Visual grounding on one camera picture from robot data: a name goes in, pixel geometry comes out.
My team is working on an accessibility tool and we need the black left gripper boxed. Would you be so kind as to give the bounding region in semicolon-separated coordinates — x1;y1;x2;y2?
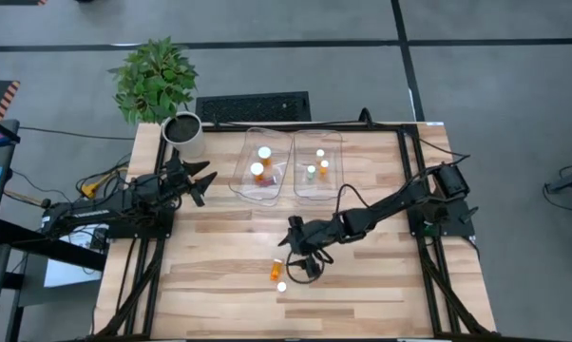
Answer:
164;156;219;208

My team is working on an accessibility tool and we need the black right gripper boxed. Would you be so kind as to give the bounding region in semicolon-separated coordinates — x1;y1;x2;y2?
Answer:
278;216;347;256

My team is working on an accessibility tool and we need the white plant pot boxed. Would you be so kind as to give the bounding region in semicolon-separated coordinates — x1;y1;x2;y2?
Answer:
161;111;206;159

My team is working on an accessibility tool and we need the green leafy plant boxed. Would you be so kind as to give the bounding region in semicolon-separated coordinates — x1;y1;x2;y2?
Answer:
107;36;200;125

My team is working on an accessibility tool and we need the yellow power plug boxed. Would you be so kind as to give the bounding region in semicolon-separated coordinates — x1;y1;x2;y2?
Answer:
80;168;128;200

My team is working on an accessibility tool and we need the white paper sheet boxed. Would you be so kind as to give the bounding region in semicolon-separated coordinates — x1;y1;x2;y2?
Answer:
43;227;109;289

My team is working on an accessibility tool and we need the black orange striped mat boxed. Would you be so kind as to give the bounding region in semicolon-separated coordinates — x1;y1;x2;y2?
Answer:
0;80;21;123

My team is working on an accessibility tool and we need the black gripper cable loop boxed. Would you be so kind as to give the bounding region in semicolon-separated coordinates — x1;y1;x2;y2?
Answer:
284;249;335;285

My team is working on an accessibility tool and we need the black base cable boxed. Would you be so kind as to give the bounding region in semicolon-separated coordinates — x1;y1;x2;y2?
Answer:
404;131;472;167

